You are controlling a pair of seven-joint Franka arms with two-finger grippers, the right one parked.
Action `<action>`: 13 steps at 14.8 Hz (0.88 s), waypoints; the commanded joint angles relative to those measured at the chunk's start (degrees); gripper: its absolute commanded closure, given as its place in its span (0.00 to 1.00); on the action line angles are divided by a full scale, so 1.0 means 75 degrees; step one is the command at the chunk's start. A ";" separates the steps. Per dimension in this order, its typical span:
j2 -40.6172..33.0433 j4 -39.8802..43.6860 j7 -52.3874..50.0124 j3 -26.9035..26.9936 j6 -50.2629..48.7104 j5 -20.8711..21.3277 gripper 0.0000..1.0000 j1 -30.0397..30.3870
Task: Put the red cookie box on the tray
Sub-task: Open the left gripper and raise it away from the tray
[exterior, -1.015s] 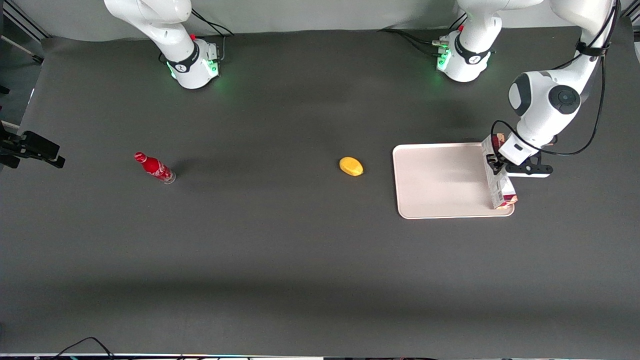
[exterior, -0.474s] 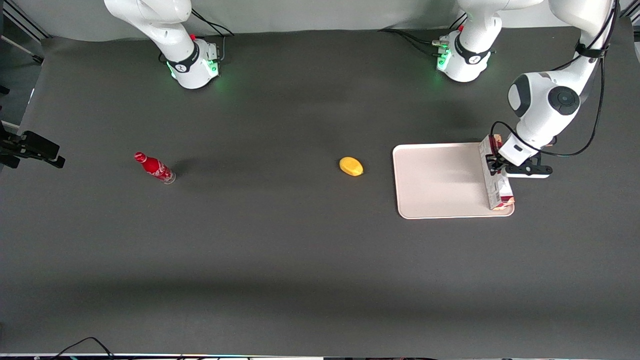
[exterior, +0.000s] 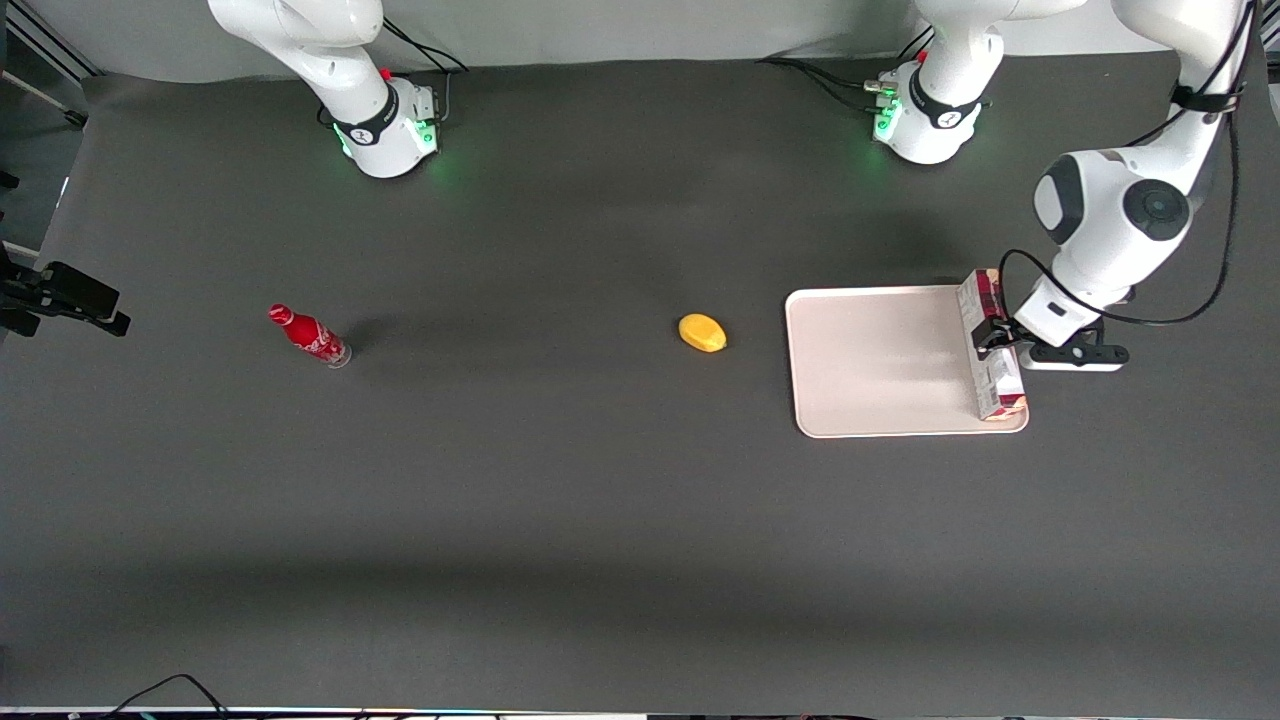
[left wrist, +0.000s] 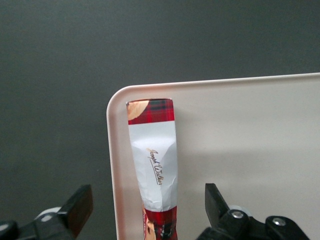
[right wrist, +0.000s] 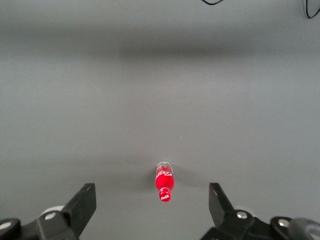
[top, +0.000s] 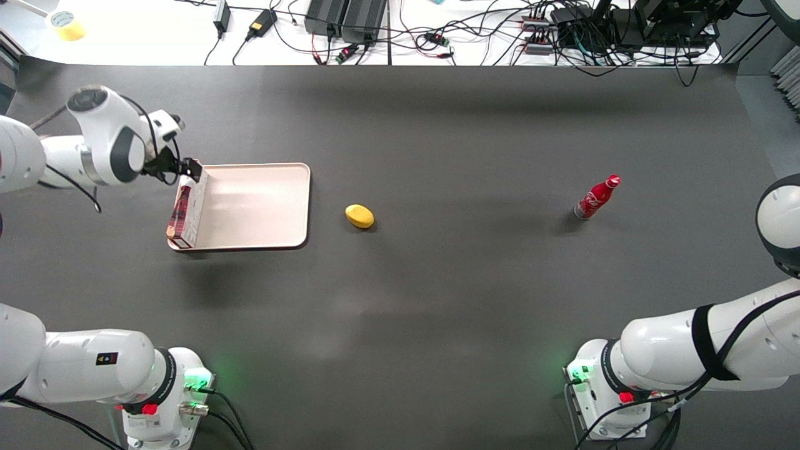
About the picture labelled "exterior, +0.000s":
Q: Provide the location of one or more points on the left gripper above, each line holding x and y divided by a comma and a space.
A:
994, 332

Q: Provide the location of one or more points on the beige rectangular tray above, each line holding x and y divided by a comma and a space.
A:
880, 362

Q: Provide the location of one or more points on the aluminium frame bar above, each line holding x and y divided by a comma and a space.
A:
45, 40

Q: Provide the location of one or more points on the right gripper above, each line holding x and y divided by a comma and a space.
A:
13, 286

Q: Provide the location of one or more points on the red cola bottle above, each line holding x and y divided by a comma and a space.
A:
308, 335

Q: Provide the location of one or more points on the red plaid cookie box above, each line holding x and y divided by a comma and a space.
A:
995, 385

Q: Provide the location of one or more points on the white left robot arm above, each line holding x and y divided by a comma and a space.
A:
1110, 205

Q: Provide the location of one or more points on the yellow lemon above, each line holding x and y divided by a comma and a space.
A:
702, 333

